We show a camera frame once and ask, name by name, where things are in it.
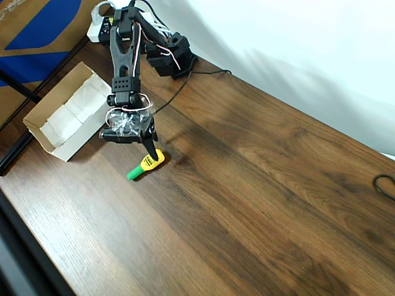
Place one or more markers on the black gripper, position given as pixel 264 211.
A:
pixel 147 134

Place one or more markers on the yellow bottle with green cap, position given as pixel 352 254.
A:
pixel 145 166

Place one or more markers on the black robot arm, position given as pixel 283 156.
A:
pixel 122 61

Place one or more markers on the white cardboard box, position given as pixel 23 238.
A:
pixel 71 114

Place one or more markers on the large brown blue cardboard box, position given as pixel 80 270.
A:
pixel 31 24

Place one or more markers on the white power strip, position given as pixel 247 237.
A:
pixel 92 32
pixel 160 27

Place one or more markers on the black power adapter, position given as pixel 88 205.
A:
pixel 105 27

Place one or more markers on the black metal pole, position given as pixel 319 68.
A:
pixel 18 86

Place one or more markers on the camera wrapped in clear plastic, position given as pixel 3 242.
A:
pixel 126 121

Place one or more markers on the black metal frame bar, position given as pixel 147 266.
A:
pixel 9 160

